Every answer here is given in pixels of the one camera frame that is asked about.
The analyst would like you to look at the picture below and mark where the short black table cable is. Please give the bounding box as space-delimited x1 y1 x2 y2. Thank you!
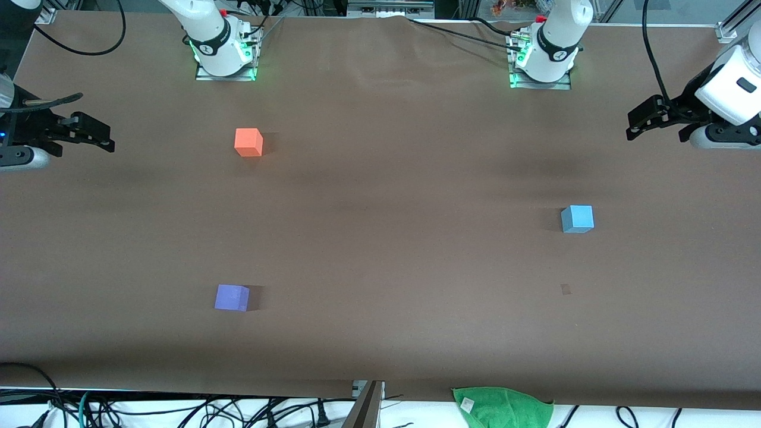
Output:
468 17 519 35

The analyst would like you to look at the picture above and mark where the grey metal post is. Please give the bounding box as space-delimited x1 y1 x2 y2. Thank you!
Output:
341 380 385 428

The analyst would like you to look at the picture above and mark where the purple block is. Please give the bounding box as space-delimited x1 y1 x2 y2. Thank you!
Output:
214 284 251 313

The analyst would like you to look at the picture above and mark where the blue block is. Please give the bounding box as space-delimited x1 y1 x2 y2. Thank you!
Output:
561 204 595 234

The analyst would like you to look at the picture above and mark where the long black table cable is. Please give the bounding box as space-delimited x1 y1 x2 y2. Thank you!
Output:
407 18 524 52

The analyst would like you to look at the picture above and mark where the green cloth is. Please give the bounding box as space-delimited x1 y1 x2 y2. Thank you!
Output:
452 386 555 428

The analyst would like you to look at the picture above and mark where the grey box with ports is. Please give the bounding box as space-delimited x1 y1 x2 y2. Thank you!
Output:
347 0 435 18

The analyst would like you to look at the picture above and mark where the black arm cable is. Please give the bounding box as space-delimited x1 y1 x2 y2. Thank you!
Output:
33 0 127 58
642 0 674 103

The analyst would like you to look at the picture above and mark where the brown table cover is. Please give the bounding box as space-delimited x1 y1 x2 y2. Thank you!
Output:
0 11 761 411

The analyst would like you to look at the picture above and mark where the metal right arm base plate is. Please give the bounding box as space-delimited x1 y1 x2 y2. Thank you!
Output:
195 27 259 81

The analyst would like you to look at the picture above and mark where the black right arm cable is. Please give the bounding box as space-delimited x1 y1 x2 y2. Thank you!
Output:
33 0 127 58

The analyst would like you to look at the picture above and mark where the orange block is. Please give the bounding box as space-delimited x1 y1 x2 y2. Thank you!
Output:
234 128 264 158

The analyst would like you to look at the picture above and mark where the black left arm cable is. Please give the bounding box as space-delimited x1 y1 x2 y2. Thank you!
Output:
642 0 674 103

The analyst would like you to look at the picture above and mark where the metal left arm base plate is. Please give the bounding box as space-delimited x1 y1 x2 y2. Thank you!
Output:
508 33 573 90

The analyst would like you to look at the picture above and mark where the black looped floor cable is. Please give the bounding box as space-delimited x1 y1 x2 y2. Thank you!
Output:
0 361 67 428

